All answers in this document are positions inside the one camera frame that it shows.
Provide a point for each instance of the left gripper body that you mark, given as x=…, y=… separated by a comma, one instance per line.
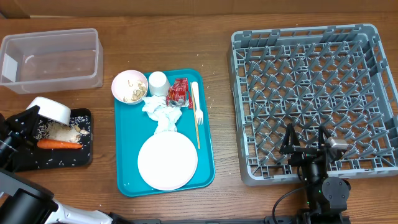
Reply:
x=13, y=135

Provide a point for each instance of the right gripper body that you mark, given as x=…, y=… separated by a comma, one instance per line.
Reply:
x=301, y=154

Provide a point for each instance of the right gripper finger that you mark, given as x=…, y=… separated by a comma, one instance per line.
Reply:
x=290, y=143
x=323, y=136

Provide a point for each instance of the orange carrot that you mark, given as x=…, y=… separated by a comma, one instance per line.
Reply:
x=55, y=144

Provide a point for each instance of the white bowl with rice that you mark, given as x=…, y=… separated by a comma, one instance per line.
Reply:
x=52, y=110

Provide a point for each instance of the pile of rice and nuts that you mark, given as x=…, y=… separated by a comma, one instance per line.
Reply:
x=61, y=132

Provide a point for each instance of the pink bowl with nuts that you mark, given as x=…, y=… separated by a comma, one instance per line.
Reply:
x=130, y=87

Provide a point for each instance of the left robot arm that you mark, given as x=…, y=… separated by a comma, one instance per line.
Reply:
x=26, y=201

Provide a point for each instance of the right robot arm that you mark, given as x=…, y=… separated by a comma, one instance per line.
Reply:
x=326, y=196

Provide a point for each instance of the grey dishwasher rack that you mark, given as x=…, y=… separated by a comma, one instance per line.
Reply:
x=332, y=76

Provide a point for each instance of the black waste tray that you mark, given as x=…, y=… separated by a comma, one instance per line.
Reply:
x=40, y=159

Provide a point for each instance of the clear plastic bin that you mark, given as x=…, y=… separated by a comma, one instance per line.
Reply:
x=57, y=60

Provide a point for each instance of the white plastic fork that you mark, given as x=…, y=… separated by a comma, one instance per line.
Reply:
x=198, y=112

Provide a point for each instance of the wooden chopstick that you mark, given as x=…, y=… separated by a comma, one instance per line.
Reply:
x=195, y=117

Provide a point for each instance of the red snack wrapper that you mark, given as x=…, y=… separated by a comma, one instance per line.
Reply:
x=179, y=95

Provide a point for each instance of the crumpled white napkin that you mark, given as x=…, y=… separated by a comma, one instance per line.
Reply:
x=165, y=116

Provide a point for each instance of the teal serving tray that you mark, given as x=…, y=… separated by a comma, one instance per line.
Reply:
x=133, y=127

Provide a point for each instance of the white paper cup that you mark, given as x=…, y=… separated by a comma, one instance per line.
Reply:
x=158, y=84

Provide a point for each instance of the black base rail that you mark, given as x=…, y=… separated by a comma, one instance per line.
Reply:
x=266, y=220

